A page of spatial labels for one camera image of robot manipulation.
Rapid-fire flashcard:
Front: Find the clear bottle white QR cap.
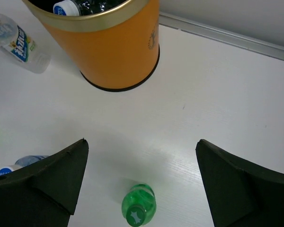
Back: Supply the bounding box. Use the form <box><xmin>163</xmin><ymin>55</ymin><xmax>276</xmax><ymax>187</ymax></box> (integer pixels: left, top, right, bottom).
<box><xmin>0</xmin><ymin>14</ymin><xmax>51</xmax><ymax>73</ymax></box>

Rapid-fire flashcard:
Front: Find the clear bottle blue cap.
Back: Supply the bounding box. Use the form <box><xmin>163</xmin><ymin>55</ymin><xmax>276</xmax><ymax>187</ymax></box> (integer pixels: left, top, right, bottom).
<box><xmin>53</xmin><ymin>0</ymin><xmax>128</xmax><ymax>16</ymax></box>

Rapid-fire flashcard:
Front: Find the orange bin with gold rim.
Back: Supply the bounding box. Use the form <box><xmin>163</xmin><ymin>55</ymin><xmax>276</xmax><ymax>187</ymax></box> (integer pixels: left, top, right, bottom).
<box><xmin>25</xmin><ymin>0</ymin><xmax>160</xmax><ymax>92</ymax></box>

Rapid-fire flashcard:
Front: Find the aluminium rail frame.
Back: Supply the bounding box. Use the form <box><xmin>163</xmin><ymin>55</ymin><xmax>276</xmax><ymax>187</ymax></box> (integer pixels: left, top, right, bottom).
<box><xmin>160</xmin><ymin>12</ymin><xmax>284</xmax><ymax>61</ymax></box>

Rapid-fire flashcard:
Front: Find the green bottle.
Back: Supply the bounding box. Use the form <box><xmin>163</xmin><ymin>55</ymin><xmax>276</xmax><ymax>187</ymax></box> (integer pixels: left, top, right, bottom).
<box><xmin>121</xmin><ymin>183</ymin><xmax>157</xmax><ymax>227</ymax></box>

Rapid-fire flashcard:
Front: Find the blue label water bottle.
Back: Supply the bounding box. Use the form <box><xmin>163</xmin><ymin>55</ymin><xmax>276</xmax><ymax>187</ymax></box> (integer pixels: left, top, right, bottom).
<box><xmin>0</xmin><ymin>155</ymin><xmax>48</xmax><ymax>176</ymax></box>

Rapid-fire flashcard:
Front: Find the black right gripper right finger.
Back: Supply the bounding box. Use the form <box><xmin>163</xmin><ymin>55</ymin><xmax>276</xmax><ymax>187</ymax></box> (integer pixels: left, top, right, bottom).
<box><xmin>195</xmin><ymin>139</ymin><xmax>284</xmax><ymax>227</ymax></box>

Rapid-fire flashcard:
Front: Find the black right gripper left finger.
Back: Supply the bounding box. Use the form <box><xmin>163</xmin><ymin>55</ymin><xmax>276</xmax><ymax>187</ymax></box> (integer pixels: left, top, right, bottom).
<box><xmin>0</xmin><ymin>139</ymin><xmax>89</xmax><ymax>227</ymax></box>

